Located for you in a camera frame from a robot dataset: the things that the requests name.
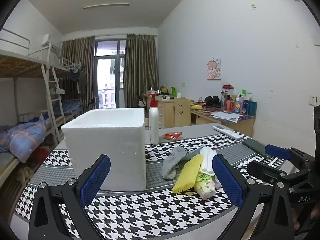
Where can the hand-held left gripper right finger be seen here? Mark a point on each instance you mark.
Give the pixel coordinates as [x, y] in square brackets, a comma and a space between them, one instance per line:
[227, 182]

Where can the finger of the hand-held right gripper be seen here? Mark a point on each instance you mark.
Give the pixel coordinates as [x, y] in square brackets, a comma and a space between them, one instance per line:
[276, 151]
[265, 171]

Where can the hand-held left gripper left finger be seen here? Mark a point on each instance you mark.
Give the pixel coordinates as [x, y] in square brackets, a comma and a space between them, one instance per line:
[96, 180]

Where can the green tissue packet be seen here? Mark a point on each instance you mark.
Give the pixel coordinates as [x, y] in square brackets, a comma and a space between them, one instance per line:
[203, 186]

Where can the white foam box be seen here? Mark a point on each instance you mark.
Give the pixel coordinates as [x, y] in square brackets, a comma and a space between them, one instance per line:
[105, 142]

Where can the blue face mask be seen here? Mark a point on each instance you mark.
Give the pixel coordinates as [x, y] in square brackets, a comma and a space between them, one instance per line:
[191, 155]

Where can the grey sock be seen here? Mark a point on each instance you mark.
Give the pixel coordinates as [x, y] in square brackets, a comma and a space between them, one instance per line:
[172, 160]

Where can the person's right hand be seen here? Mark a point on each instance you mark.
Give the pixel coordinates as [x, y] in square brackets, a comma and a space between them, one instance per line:
[296, 223]

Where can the black phone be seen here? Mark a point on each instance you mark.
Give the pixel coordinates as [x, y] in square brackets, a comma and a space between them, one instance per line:
[255, 146]

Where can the white remote control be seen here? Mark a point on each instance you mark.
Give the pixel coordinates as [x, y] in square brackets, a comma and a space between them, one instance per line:
[227, 132]

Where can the houndstooth table mat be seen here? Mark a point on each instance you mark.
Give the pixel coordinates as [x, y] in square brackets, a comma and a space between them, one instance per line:
[140, 212]

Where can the cluster of toiletry bottles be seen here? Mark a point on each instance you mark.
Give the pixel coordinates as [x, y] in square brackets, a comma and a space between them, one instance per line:
[240, 105]

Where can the printed paper sheets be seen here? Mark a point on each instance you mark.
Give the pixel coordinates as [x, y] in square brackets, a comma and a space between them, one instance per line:
[225, 117]

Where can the wooden desk with patterned cover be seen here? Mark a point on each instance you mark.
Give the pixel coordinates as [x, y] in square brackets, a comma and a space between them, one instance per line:
[207, 118]

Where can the red snack packet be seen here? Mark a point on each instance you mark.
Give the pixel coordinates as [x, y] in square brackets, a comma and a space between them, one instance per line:
[172, 136]

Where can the blue mattress bedding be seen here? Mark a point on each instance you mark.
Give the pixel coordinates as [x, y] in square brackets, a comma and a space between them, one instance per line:
[71, 106]

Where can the white pump lotion bottle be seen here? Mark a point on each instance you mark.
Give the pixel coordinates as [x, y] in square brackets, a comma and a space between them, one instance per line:
[153, 125]

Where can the black headphones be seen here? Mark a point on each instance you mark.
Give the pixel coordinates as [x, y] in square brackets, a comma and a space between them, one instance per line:
[212, 101]

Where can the yellow pouch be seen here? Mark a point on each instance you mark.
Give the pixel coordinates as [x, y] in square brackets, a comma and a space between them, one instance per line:
[196, 107]

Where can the blue checked quilt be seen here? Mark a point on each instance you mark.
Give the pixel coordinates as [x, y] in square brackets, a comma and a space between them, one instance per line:
[25, 137]

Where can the wooden smiley chair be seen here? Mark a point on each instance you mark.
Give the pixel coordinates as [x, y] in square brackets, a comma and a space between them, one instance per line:
[181, 112]

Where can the wooden desk with drawers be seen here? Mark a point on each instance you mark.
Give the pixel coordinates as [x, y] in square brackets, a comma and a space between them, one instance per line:
[165, 112]

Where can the dark hanging clothes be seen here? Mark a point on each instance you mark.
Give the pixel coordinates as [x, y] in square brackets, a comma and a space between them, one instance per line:
[76, 80]

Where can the green spray bottle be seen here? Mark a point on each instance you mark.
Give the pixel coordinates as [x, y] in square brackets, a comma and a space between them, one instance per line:
[173, 91]

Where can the glass balcony door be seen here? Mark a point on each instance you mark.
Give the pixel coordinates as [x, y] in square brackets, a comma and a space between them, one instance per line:
[110, 75]

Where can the brown curtain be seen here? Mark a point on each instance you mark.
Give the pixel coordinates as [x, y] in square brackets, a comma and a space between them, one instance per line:
[77, 62]
[141, 67]

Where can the white metal bunk bed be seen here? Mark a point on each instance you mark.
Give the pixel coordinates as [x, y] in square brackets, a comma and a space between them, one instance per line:
[65, 62]
[25, 60]

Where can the white air conditioner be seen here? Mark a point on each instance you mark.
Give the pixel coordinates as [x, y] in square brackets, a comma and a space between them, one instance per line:
[46, 40]

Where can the ceiling tube light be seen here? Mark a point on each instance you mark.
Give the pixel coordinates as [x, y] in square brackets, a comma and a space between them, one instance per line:
[106, 6]

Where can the white wall socket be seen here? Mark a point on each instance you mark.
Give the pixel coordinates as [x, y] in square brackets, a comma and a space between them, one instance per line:
[313, 100]

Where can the pink cartoon wall poster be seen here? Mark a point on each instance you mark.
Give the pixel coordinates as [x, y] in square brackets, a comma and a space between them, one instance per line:
[213, 68]

